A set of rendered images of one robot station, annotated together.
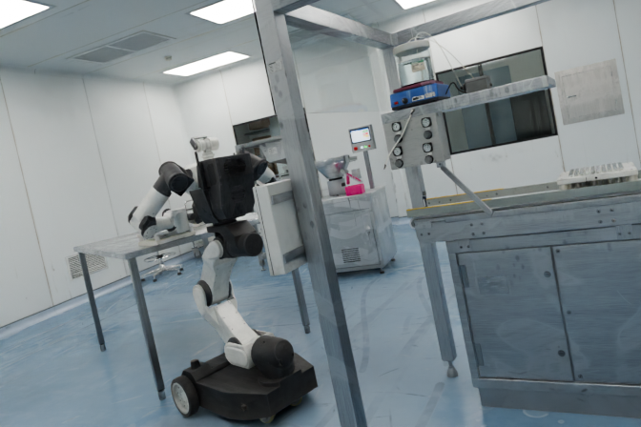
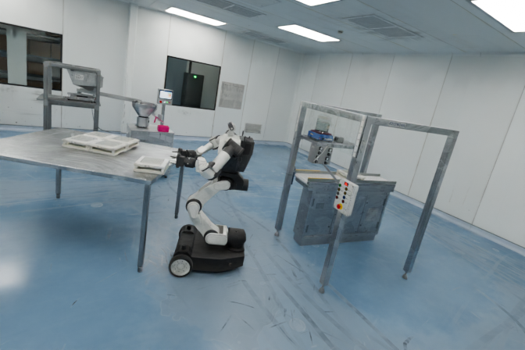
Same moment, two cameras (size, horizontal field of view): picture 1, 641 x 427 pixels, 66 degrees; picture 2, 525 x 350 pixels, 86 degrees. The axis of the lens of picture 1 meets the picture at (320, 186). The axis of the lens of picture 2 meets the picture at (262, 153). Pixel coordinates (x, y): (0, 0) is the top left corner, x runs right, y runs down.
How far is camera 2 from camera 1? 256 cm
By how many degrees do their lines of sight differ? 56
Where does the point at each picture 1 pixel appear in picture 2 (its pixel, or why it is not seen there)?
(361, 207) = (166, 140)
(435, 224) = (315, 184)
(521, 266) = (329, 200)
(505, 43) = (206, 56)
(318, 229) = not seen: hidden behind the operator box
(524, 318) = (323, 216)
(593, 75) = (236, 89)
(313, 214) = not seen: hidden behind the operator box
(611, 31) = (247, 73)
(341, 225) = not seen: hidden behind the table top
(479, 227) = (327, 187)
